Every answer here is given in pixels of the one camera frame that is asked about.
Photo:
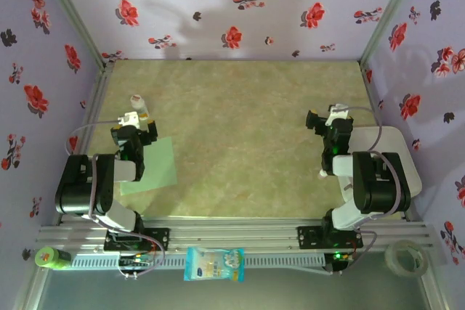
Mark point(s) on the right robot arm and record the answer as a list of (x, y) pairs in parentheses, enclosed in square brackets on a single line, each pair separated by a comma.
[(378, 186)]

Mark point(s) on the clear adhesive tape roll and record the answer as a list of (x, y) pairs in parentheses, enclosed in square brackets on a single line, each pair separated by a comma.
[(392, 263)]

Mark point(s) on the blue wet wipes pack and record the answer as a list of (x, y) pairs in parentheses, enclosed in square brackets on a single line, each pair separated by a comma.
[(214, 264)]

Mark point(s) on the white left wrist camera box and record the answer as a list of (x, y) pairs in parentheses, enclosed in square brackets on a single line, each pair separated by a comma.
[(129, 119)]

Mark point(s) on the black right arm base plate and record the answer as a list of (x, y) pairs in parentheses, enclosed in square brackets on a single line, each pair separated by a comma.
[(309, 237)]

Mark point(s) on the black adapter with green light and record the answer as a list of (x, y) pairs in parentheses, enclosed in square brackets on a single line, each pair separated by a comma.
[(334, 257)]

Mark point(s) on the aluminium mounting rail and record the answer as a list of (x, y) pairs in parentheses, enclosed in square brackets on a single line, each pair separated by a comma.
[(232, 232)]

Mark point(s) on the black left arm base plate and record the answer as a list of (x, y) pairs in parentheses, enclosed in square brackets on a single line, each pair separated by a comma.
[(160, 239)]

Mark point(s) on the light green cloth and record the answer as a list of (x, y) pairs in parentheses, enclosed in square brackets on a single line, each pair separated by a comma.
[(160, 165)]

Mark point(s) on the small white plastic bottle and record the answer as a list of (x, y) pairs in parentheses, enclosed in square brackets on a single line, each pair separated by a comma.
[(139, 105)]

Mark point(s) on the aluminium side rail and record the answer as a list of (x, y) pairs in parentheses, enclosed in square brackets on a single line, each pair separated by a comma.
[(376, 106), (92, 114)]

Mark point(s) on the aluminium frame post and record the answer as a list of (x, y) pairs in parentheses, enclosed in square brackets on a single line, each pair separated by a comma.
[(31, 288), (432, 292), (387, 16), (73, 16)]

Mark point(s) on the white square tray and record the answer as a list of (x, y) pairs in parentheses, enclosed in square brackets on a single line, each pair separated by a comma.
[(399, 150)]

